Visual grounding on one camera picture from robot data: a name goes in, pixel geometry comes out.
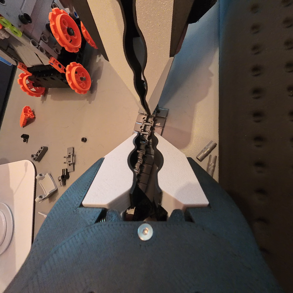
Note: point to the grey cylinder toy sleeve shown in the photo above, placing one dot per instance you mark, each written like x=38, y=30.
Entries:
x=206, y=150
x=211, y=165

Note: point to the small black toy connector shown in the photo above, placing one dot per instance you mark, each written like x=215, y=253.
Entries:
x=24, y=137

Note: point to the light grey angled toy piece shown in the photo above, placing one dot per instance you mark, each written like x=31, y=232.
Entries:
x=46, y=185

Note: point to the dark grey small toy pieces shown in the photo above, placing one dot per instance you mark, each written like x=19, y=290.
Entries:
x=70, y=156

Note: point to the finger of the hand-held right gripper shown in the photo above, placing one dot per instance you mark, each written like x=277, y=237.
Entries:
x=160, y=32
x=110, y=32

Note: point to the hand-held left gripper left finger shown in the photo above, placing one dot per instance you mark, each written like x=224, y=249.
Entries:
x=110, y=183

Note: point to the orange triangular toy piece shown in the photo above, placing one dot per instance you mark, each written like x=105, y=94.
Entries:
x=26, y=116

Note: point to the orange toy gear wheel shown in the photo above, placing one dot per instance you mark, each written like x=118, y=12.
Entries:
x=78, y=77
x=65, y=28
x=88, y=35
x=31, y=84

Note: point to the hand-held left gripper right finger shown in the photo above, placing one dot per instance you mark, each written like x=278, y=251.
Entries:
x=183, y=183

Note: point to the black grey toy robot vehicle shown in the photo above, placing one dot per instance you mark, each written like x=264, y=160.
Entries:
x=27, y=50

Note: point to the dark grey toy beam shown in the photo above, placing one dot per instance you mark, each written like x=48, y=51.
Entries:
x=40, y=153

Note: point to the wooden book stand white base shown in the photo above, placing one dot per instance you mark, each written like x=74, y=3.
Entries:
x=16, y=192

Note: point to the black dimpled mat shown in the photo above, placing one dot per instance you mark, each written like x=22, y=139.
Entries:
x=256, y=137

